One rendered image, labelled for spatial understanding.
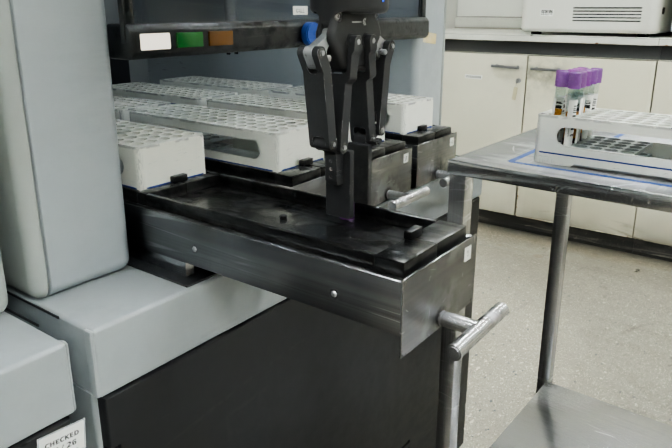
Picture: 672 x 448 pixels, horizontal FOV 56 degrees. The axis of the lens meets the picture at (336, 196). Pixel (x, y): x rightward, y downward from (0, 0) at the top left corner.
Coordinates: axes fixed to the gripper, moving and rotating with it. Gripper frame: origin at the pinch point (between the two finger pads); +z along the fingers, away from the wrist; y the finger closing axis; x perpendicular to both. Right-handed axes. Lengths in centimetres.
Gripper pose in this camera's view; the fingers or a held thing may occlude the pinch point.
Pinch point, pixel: (349, 180)
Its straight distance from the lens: 65.4
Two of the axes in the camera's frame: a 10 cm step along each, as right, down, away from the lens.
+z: 0.0, 9.6, 2.9
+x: 8.0, 1.7, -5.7
